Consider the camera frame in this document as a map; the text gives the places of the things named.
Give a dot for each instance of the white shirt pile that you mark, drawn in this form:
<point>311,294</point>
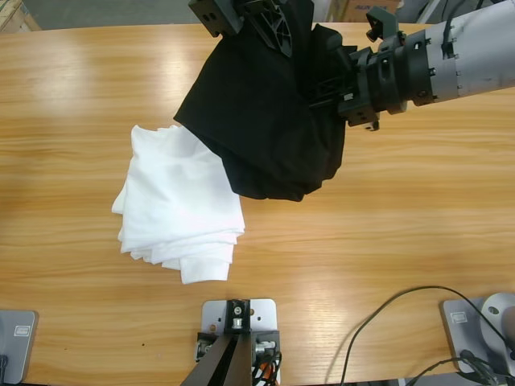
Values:
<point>181,209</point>

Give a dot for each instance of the white printed cardboard box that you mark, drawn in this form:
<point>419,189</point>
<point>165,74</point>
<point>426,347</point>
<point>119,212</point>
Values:
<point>356,10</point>

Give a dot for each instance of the black metal corner bracket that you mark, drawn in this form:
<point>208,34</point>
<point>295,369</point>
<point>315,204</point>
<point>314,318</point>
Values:
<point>267,346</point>
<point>205,346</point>

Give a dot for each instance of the brown cardboard box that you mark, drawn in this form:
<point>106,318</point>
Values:
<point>16,16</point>

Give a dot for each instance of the white mount block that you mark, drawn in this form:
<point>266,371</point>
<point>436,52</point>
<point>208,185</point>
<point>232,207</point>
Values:
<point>263,313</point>

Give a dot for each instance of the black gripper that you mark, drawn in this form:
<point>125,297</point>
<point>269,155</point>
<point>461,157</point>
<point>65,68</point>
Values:
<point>217,16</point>
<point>390,76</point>

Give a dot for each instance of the black polo shirt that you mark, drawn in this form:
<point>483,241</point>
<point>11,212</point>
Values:
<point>261,120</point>

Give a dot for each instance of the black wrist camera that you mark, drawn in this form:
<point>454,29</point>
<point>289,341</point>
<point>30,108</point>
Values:
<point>382,20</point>

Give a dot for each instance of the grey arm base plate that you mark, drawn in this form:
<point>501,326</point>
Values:
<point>466,325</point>
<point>18,342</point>

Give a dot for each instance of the grey metal stand leg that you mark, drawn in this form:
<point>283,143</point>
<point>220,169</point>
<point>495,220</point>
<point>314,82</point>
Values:
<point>428,10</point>

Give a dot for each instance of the dark camera post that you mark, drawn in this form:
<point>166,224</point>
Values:
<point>225,362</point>

